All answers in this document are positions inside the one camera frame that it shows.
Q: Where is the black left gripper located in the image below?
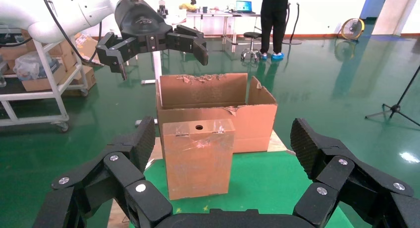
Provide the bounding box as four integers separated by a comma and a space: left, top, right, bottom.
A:
96, 0, 210, 81

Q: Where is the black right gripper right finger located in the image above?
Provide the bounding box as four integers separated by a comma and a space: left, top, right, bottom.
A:
290, 117, 420, 228

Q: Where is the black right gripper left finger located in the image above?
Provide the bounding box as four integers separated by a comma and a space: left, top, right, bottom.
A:
33, 116, 173, 228

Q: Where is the small brown cardboard box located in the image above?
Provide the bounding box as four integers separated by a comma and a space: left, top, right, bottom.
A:
161, 118, 236, 201

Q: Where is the printed flat cardboard sheet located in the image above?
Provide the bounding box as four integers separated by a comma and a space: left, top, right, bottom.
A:
74, 33, 103, 66

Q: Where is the brown cardboard storage box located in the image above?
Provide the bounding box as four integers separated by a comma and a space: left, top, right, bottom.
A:
20, 29, 78, 72
21, 63, 68, 93
62, 65, 98, 98

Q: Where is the large open brown carton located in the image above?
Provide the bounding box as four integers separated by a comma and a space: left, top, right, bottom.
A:
156, 72, 278, 155

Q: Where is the yellow toy figure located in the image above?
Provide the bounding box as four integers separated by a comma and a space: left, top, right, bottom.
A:
178, 0, 198, 12

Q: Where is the white background table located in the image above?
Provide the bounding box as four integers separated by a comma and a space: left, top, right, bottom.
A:
185, 10, 263, 54

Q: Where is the black tripod stand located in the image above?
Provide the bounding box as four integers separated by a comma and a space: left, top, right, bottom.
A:
365, 64, 420, 127

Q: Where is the green table cloth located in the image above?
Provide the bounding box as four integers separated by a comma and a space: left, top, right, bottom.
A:
129, 151, 355, 228

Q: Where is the black round stool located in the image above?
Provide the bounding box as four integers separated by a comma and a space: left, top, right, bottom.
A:
240, 32, 264, 62

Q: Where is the open laptop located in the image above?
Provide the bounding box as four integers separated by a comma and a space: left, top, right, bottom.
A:
235, 0, 257, 15

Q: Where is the white wheeled metal cart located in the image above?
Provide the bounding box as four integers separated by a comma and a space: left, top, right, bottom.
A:
0, 39, 89, 132

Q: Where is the person in black clothes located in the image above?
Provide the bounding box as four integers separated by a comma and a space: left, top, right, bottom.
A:
258, 0, 293, 60

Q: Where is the clear plastic bag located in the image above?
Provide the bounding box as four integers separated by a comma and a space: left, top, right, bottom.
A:
13, 51, 61, 82

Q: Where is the black round-base pole stand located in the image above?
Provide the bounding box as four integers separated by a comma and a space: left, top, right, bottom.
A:
281, 2, 303, 46

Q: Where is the yellow floor fan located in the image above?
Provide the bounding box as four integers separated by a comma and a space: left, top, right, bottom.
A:
340, 17, 366, 42

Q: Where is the white metal stand frame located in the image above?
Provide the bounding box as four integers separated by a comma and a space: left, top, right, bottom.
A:
135, 51, 163, 126

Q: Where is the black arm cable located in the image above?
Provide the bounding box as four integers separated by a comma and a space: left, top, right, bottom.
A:
39, 0, 103, 65

